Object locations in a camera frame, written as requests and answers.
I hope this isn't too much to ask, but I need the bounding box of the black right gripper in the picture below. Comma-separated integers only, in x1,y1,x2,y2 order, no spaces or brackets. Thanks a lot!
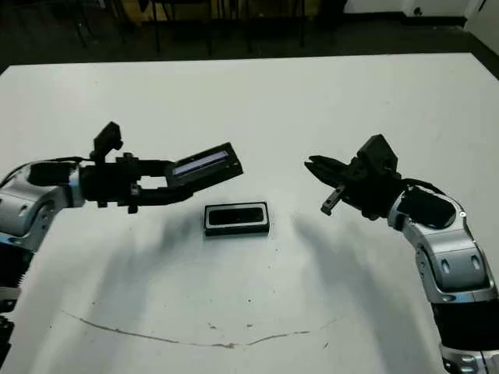
303,155,403,221

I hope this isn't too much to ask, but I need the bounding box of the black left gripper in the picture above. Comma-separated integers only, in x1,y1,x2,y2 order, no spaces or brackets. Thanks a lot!
80,152,196,215

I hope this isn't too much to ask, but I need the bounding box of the black box lid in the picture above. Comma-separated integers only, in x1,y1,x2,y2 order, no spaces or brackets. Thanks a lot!
165,141,246,185

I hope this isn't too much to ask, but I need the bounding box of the black phone-like camera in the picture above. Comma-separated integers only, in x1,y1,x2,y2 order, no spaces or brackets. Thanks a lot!
208,206,266,228

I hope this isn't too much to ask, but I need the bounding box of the black box base white insert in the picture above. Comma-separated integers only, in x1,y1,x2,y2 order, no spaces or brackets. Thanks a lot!
203,200,271,239

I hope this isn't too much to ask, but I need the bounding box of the black armrest chair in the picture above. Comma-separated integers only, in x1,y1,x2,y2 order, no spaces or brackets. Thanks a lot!
245,0,310,51

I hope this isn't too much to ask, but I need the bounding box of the black waste bin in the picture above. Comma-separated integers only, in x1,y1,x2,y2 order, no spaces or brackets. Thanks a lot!
317,0,349,30

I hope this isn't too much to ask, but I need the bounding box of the grey office chair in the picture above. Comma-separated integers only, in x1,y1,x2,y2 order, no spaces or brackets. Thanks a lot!
72,0,129,48

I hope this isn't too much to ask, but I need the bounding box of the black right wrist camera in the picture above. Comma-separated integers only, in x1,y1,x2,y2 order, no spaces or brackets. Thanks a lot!
356,133,400,174

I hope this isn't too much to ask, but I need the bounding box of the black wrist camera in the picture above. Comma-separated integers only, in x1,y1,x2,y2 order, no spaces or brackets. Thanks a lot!
92,121,125,163
356,133,400,174

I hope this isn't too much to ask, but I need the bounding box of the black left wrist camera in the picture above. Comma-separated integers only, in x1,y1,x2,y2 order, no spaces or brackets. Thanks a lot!
92,121,125,163

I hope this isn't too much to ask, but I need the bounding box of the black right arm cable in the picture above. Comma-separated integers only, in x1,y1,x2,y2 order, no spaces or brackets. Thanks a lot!
401,177,448,194

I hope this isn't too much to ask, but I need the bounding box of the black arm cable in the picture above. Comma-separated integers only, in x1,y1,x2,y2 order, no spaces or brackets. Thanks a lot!
401,177,448,194
29,156,97,167

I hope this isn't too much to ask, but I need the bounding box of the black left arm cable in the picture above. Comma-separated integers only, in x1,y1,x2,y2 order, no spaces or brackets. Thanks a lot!
29,156,97,167

